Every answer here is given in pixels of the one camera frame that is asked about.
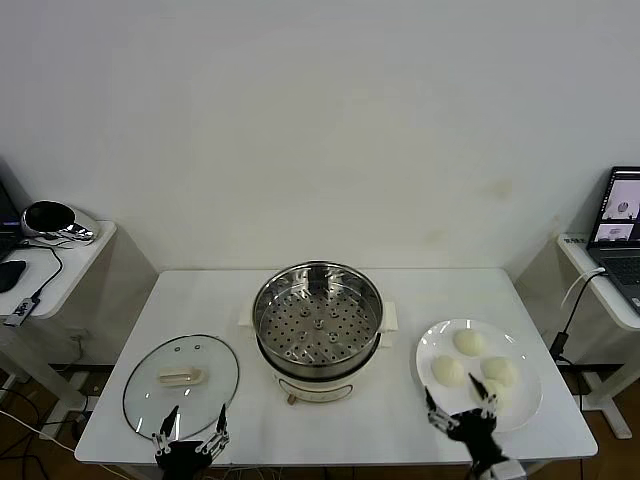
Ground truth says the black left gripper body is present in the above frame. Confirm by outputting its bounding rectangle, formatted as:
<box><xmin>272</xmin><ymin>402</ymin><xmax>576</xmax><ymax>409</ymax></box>
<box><xmin>154</xmin><ymin>439</ymin><xmax>214</xmax><ymax>480</ymax></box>

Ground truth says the glass lid cream handle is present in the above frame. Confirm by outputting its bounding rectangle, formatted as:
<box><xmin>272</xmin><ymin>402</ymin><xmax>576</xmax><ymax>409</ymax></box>
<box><xmin>122</xmin><ymin>333</ymin><xmax>240</xmax><ymax>442</ymax></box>

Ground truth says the white round plate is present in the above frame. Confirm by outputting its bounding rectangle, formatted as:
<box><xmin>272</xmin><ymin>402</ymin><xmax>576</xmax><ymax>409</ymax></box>
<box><xmin>415</xmin><ymin>318</ymin><xmax>544</xmax><ymax>434</ymax></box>

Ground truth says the stainless steel steamer basket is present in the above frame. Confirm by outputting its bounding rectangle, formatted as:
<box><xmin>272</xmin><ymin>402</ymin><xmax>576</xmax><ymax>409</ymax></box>
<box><xmin>251</xmin><ymin>259</ymin><xmax>386</xmax><ymax>369</ymax></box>

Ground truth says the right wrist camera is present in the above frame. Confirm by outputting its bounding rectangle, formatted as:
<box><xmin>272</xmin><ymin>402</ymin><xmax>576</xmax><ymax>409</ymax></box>
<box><xmin>492</xmin><ymin>459</ymin><xmax>526</xmax><ymax>480</ymax></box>

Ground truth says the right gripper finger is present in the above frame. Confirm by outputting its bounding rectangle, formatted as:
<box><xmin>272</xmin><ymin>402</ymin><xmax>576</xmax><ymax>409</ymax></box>
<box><xmin>423</xmin><ymin>385</ymin><xmax>460</xmax><ymax>433</ymax></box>
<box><xmin>467</xmin><ymin>372</ymin><xmax>500</xmax><ymax>418</ymax></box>

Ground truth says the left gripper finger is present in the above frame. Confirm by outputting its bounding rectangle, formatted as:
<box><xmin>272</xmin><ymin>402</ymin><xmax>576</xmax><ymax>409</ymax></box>
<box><xmin>197</xmin><ymin>403</ymin><xmax>232</xmax><ymax>456</ymax></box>
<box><xmin>152</xmin><ymin>404</ymin><xmax>180</xmax><ymax>454</ymax></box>

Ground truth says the white laptop cable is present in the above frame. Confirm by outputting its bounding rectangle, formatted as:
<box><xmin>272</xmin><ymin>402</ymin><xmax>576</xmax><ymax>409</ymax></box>
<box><xmin>559</xmin><ymin>268</ymin><xmax>606</xmax><ymax>309</ymax></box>

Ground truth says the white electric cooking pot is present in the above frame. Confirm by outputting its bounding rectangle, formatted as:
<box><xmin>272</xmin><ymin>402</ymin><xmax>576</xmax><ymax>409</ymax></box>
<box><xmin>235</xmin><ymin>299</ymin><xmax>401</xmax><ymax>407</ymax></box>

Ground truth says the grey usb hub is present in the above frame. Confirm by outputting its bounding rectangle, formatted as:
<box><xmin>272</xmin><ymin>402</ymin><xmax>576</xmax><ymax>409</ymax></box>
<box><xmin>2</xmin><ymin>294</ymin><xmax>41</xmax><ymax>329</ymax></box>

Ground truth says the thin black hub cable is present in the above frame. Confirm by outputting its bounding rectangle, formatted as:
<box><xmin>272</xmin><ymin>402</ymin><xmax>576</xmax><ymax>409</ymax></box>
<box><xmin>17</xmin><ymin>234</ymin><xmax>99</xmax><ymax>301</ymax></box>

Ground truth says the white steamed baozi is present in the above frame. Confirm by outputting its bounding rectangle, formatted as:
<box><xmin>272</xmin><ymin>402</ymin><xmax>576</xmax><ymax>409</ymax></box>
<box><xmin>453</xmin><ymin>328</ymin><xmax>486</xmax><ymax>359</ymax></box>
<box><xmin>480</xmin><ymin>355</ymin><xmax>519</xmax><ymax>387</ymax></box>
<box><xmin>430</xmin><ymin>354</ymin><xmax>466</xmax><ymax>388</ymax></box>
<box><xmin>472</xmin><ymin>378</ymin><xmax>511</xmax><ymax>416</ymax></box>

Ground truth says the black cable with adapter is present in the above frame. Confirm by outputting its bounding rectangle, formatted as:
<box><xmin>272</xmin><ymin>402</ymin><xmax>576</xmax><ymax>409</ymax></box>
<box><xmin>549</xmin><ymin>269</ymin><xmax>609</xmax><ymax>366</ymax></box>

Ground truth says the black laptop beside mouse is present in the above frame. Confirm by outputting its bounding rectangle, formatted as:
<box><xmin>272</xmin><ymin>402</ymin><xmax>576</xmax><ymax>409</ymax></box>
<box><xmin>0</xmin><ymin>158</ymin><xmax>24</xmax><ymax>262</ymax></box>

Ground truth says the chrome and black headset device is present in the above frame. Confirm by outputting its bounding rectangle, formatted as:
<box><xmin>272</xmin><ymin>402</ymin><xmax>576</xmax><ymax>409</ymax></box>
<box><xmin>20</xmin><ymin>199</ymin><xmax>99</xmax><ymax>245</ymax></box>

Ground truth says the grey laptop with open keyboard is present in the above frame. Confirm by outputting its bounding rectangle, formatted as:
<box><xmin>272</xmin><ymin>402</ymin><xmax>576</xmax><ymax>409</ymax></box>
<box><xmin>585</xmin><ymin>166</ymin><xmax>640</xmax><ymax>316</ymax></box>

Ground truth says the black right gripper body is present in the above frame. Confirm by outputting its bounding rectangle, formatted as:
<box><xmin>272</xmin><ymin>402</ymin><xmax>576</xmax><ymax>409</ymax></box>
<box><xmin>447</xmin><ymin>407</ymin><xmax>512</xmax><ymax>467</ymax></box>

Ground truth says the black computer mouse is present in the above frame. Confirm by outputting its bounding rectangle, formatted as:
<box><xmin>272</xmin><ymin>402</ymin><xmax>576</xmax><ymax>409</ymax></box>
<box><xmin>0</xmin><ymin>259</ymin><xmax>27</xmax><ymax>294</ymax></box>

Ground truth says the white side table with mouse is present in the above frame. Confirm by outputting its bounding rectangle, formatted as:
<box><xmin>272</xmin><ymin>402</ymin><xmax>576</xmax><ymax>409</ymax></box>
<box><xmin>0</xmin><ymin>219</ymin><xmax>160</xmax><ymax>416</ymax></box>

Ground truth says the white work table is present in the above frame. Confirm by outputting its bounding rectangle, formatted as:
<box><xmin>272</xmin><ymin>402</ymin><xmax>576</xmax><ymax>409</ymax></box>
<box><xmin>74</xmin><ymin>268</ymin><xmax>599</xmax><ymax>480</ymax></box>

